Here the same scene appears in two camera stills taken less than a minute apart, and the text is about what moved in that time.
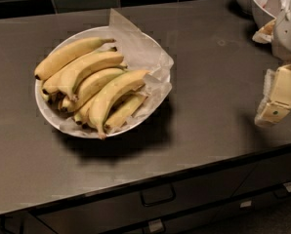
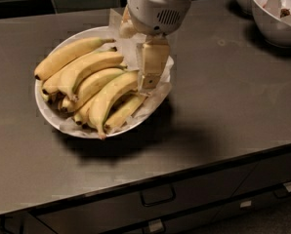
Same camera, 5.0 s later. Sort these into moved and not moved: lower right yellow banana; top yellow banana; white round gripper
Moved: white round gripper
Not moved: top yellow banana; lower right yellow banana
